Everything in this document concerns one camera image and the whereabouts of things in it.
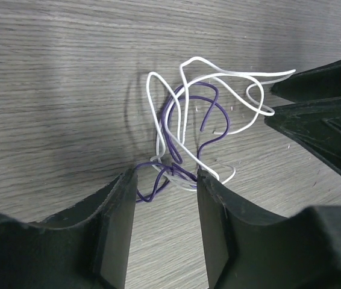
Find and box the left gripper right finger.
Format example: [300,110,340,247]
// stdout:
[197,170,341,288]

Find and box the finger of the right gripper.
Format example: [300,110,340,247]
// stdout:
[271,60,341,103]
[264,96,341,176]

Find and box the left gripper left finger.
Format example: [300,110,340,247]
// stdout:
[0,169,137,288]

